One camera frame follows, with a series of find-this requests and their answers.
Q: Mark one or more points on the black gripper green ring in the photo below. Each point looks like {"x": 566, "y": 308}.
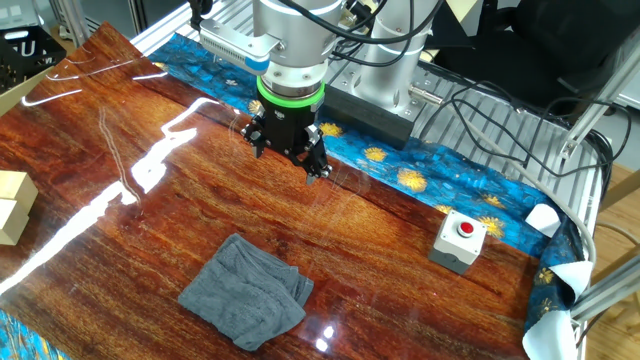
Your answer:
{"x": 287, "y": 125}

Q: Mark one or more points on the grey cloth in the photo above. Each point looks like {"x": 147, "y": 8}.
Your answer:
{"x": 245, "y": 295}

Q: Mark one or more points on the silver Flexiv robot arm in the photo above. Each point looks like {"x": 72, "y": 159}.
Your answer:
{"x": 390, "y": 60}

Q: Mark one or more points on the blue starry tablecloth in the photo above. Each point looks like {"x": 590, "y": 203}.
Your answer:
{"x": 450, "y": 175}

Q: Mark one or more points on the brown cardboard box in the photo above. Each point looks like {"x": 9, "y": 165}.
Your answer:
{"x": 20, "y": 95}

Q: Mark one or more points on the black office chair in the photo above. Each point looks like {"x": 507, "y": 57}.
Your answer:
{"x": 540, "y": 45}

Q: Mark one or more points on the light wooden block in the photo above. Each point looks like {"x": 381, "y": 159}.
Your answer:
{"x": 10, "y": 222}
{"x": 15, "y": 187}

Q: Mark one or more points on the black crate with white print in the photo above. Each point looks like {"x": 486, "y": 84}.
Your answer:
{"x": 27, "y": 52}

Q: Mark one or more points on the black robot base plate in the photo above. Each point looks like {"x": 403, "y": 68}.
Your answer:
{"x": 370, "y": 120}

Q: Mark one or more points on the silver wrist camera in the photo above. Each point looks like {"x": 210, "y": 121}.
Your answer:
{"x": 235, "y": 45}

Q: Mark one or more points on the red button switch box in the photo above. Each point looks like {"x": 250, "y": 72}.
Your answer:
{"x": 457, "y": 245}

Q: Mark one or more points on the slanted aluminium frame strut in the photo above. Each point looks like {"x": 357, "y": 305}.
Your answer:
{"x": 595, "y": 100}

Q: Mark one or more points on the low aluminium frame bar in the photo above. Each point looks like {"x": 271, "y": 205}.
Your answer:
{"x": 607, "y": 295}

